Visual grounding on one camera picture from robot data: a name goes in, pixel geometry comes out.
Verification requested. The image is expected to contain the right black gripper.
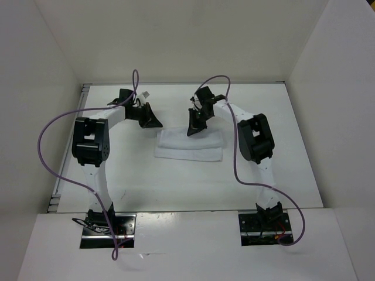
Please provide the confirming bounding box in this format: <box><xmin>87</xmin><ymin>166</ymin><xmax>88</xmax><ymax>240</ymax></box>
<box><xmin>187</xmin><ymin>107</ymin><xmax>213</xmax><ymax>136</ymax></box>

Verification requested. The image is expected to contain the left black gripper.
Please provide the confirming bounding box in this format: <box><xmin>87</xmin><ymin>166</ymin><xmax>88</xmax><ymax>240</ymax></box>
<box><xmin>128</xmin><ymin>102</ymin><xmax>162</xmax><ymax>128</ymax></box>

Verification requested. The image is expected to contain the white skirt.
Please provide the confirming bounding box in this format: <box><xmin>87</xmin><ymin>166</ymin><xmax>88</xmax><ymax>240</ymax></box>
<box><xmin>154</xmin><ymin>127</ymin><xmax>224</xmax><ymax>162</ymax></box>

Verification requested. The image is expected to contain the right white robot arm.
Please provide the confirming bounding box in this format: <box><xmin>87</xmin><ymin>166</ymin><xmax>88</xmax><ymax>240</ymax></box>
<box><xmin>187</xmin><ymin>100</ymin><xmax>282</xmax><ymax>230</ymax></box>

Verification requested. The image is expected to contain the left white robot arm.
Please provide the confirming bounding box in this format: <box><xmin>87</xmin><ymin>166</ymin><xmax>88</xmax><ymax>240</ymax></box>
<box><xmin>72</xmin><ymin>90</ymin><xmax>163</xmax><ymax>234</ymax></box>

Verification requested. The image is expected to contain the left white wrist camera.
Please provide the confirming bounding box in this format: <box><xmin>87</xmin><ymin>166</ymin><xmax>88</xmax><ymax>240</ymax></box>
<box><xmin>137</xmin><ymin>91</ymin><xmax>150</xmax><ymax>107</ymax></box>

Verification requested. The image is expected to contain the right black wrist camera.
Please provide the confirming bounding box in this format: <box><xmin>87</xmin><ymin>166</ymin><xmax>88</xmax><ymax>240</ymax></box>
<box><xmin>190</xmin><ymin>86</ymin><xmax>214</xmax><ymax>106</ymax></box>

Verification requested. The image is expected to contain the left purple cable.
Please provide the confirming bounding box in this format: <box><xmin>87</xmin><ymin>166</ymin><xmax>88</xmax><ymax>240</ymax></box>
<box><xmin>37</xmin><ymin>68</ymin><xmax>140</xmax><ymax>261</ymax></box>

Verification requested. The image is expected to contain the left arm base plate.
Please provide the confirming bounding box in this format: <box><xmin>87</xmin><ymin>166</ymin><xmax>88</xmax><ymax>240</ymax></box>
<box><xmin>72</xmin><ymin>214</ymin><xmax>137</xmax><ymax>249</ymax></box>

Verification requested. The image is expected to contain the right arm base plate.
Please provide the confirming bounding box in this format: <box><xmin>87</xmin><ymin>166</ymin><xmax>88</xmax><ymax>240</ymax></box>
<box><xmin>238</xmin><ymin>213</ymin><xmax>294</xmax><ymax>246</ymax></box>

